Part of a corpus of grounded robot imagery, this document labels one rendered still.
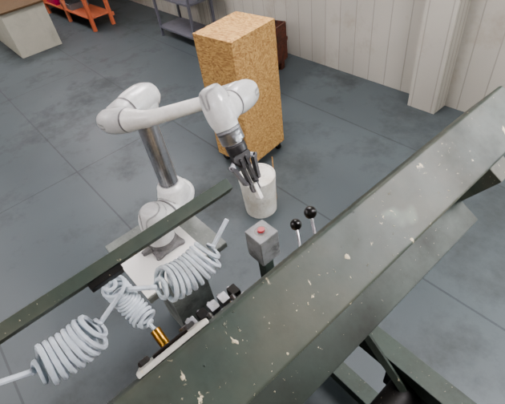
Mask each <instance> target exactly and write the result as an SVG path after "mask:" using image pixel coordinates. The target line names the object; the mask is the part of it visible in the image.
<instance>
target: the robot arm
mask: <svg viewBox="0 0 505 404"><path fill-rule="evenodd" d="M258 98H259V89H258V86H257V84H256V83H255V82H254V81H252V80H251V79H241V80H239V81H235V82H232V83H229V84H226V85H223V86H221V85H220V84H218V83H214V84H211V85H209V86H207V87H206V88H204V89H203V90H202V91H201V92H200V93H199V97H196V98H193V99H188V100H185V101H182V102H178V103H173V104H170V105H167V106H164V107H159V103H160V92H159V90H158V88H157V87H156V86H155V85H153V84H152V83H137V84H135V85H133V86H131V87H129V88H128V89H127V90H125V91H124V92H123V93H122V94H120V95H119V97H118V98H117V99H116V100H114V101H113V102H112V103H111V104H110V105H109V106H107V108H106V109H104V110H102V111H101V112H100V113H99V114H98V115H97V117H96V123H97V125H98V127H99V128H100V129H101V130H102V131H105V132H106V133H109V134H115V135H118V134H126V133H129V132H133V131H137V130H138V133H139V136H140V138H141V140H142V142H143V145H144V147H145V150H146V152H147V155H148V157H149V160H150V161H151V165H152V167H153V169H154V171H155V174H156V177H157V179H158V181H159V183H158V185H157V199H158V200H157V201H152V202H149V203H146V204H145V205H144V206H143V207H142V208H141V209H140V210H139V215H138V221H139V227H140V230H141V232H142V231H144V230H145V229H147V228H149V227H150V226H152V225H153V224H155V223H156V222H158V221H159V220H161V219H163V218H164V217H166V216H167V215H169V214H170V213H172V212H174V211H175V210H176V209H178V208H180V207H181V206H183V205H184V204H186V203H187V202H189V201H190V200H192V199H193V198H194V194H195V189H194V187H193V185H192V184H191V182H189V181H188V180H186V179H184V178H181V177H180V176H177V175H176V171H175V169H174V167H173V164H172V161H171V158H170V155H169V153H168V150H167V147H166V144H165V142H164V138H163V136H162V133H161V131H160V127H159V124H161V123H166V122H168V121H172V120H174V119H178V118H181V117H184V116H186V115H190V114H193V113H197V112H199V111H203V113H204V116H205V118H206V120H207V121H208V123H209V125H210V127H211V128H212V129H213V130H214V132H215V133H216V136H217V137H218V139H219V141H220V143H221V145H222V147H225V149H226V151H227V153H228V155H229V157H230V159H231V166H230V167H229V168H228V170H229V171H230V172H232V173H233V174H234V175H235V177H236V178H237V179H238V180H239V181H240V182H241V183H242V185H243V186H247V187H248V186H249V188H250V190H251V192H253V193H254V194H255V196H256V198H257V199H258V200H262V199H263V198H264V197H263V195H262V193H261V190H260V188H261V186H260V184H259V180H258V179H259V178H260V177H261V173H260V169H259V165H258V162H257V152H256V151H250V150H248V147H247V144H246V142H245V141H244V133H243V131H242V129H241V127H240V124H239V123H238V120H237V119H238V118H239V116H240V115H242V114H244V113H245V112H246V111H248V110H249V109H250V108H252V107H253V106H254V105H255V103H256V102H257V100H258ZM250 157H251V161H252V163H251V162H250ZM235 165H236V166H237V167H238V168H239V169H240V171H241V173H242V175H243V176H242V175H241V174H240V173H239V172H238V170H237V169H236V167H235ZM246 168H247V169H246ZM250 177H251V178H250ZM184 243H185V240H184V239H183V238H181V237H179V236H178V235H177V234H176V233H175V231H174V229H173V230H172V231H170V232H169V233H168V234H166V235H165V236H163V237H161V238H160V239H158V240H157V241H156V242H154V243H153V244H151V245H149V246H148V247H146V248H145V249H144V250H143V251H142V252H141V253H142V254H143V256H144V257H145V256H147V255H149V254H151V253H152V254H153V255H154V256H155V257H156V259H157V260H158V261H161V260H162V259H163V258H164V257H165V256H166V255H168V254H169V253H170V252H172V251H173V250H174V249H176V248H178V247H179V246H181V245H182V244H184Z"/></svg>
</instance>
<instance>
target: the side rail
mask: <svg viewBox="0 0 505 404"><path fill-rule="evenodd" d="M504 179H505V157H504V156H503V157H502V158H501V159H500V160H498V161H497V162H496V163H495V164H494V165H493V166H492V167H491V168H490V169H489V170H488V171H487V172H486V173H485V174H484V175H483V176H482V177H481V178H480V179H479V180H478V181H477V182H476V183H475V184H474V185H473V186H472V187H471V188H470V189H469V190H468V191H466V192H465V193H464V194H463V195H462V196H461V197H460V198H459V199H460V200H461V201H463V200H465V199H467V198H469V197H471V196H474V195H476V194H478V193H480V192H482V191H484V190H486V189H488V188H491V187H493V186H495V185H496V184H499V183H501V182H502V181H503V180H504Z"/></svg>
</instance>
